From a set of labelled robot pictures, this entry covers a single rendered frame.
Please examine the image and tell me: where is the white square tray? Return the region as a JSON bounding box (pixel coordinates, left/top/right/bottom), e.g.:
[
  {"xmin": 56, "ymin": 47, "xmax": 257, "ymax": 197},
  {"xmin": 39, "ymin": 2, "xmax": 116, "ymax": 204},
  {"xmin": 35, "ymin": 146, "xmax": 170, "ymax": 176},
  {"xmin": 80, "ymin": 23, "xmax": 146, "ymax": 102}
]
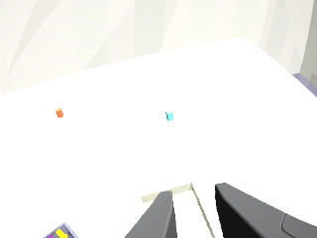
[{"xmin": 136, "ymin": 179, "xmax": 219, "ymax": 238}]

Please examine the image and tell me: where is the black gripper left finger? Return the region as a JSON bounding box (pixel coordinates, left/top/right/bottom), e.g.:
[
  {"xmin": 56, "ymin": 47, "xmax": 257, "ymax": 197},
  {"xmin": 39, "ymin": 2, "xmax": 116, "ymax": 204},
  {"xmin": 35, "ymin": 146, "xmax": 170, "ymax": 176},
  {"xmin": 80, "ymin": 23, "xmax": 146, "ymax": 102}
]
[{"xmin": 123, "ymin": 190, "xmax": 178, "ymax": 238}]

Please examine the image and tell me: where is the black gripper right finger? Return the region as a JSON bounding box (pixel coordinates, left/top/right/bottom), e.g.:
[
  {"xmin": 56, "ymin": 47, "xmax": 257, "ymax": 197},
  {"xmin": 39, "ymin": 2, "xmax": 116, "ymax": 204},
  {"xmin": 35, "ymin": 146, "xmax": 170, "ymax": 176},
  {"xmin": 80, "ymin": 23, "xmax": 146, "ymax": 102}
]
[{"xmin": 214, "ymin": 182, "xmax": 317, "ymax": 238}]

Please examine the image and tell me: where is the grey fuse block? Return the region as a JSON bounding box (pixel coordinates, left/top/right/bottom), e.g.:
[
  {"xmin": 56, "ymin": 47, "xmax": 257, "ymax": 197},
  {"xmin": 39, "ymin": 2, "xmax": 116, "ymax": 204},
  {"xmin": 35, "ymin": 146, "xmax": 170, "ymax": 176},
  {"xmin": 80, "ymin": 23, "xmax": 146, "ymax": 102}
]
[{"xmin": 44, "ymin": 222, "xmax": 79, "ymax": 238}]

